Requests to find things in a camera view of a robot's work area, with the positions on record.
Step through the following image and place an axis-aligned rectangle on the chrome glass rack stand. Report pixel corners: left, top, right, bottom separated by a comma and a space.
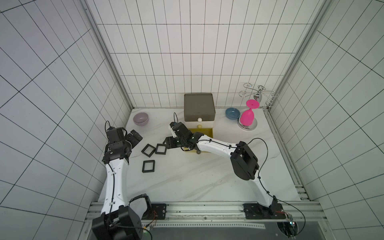
238, 83, 279, 131

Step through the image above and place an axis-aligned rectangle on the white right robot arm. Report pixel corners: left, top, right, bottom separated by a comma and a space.
164, 132, 277, 209

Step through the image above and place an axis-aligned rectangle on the purple ceramic bowl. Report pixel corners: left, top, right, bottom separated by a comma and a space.
133, 112, 149, 126

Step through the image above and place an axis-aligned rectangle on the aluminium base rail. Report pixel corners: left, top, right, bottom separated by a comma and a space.
142, 201, 327, 230

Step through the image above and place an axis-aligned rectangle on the blue ceramic bowl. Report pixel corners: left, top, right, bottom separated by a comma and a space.
225, 108, 241, 120

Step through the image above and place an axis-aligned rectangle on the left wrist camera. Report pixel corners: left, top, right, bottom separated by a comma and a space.
106, 127, 127, 144

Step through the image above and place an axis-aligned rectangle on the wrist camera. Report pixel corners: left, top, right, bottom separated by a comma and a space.
106, 127, 127, 144
170, 122, 189, 138

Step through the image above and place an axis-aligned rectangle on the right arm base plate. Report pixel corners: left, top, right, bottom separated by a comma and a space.
243, 203, 287, 220

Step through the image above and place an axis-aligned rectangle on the pink plastic goblet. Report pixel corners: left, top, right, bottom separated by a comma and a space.
240, 99, 260, 127

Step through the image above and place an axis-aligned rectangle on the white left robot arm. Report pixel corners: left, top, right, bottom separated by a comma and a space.
92, 126, 154, 240

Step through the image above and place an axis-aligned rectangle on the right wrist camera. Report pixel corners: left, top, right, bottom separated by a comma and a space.
170, 122, 189, 138

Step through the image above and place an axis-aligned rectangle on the olive three-drawer cabinet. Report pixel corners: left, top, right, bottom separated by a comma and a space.
184, 93, 216, 138

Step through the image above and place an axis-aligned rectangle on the black brooch box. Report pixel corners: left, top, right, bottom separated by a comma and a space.
142, 160, 156, 173
141, 144, 156, 158
155, 144, 167, 155

